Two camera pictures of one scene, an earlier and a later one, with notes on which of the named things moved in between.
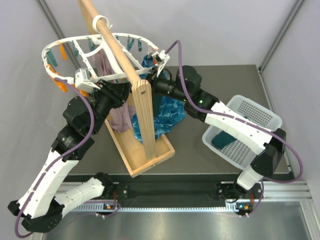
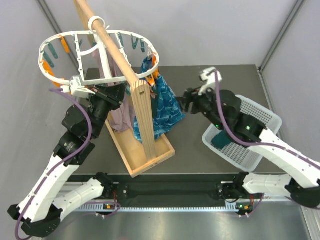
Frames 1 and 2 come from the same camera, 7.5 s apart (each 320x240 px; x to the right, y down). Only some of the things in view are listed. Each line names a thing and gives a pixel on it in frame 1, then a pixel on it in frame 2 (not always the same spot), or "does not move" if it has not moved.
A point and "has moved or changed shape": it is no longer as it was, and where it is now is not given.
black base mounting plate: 166,189 does not move
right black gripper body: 162,86 -> 202,103
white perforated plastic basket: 239,153 does not move
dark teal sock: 223,139 does not move
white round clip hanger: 83,59 has moved or changed shape
